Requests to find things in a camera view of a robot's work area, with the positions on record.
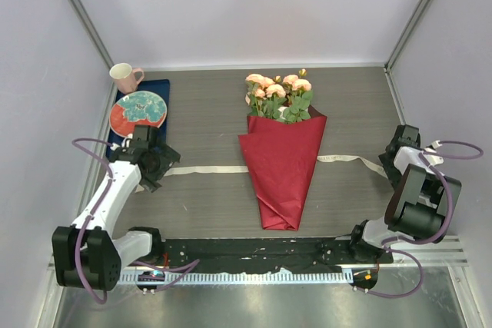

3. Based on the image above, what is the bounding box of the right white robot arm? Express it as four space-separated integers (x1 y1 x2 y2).
347 124 462 263

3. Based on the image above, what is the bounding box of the pink ceramic mug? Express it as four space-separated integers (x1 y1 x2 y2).
109 63 145 94

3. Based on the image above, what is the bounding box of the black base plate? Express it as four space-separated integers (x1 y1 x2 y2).
140 237 394 274

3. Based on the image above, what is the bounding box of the pink fake flower bouquet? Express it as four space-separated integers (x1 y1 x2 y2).
245 68 314 124

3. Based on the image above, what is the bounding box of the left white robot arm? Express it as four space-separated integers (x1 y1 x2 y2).
52 125 181 292

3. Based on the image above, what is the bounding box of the cream ribbon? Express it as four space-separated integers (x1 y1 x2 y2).
165 155 387 178

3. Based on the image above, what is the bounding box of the red and teal plate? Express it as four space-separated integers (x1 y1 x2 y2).
109 91 168 137

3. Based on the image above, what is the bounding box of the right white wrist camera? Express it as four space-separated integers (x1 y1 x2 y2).
422 141 444 166

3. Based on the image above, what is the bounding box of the perforated metal rail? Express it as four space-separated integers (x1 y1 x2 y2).
117 267 353 289

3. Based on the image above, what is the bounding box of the red wrapping paper sheet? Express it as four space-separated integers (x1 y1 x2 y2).
238 106 327 230

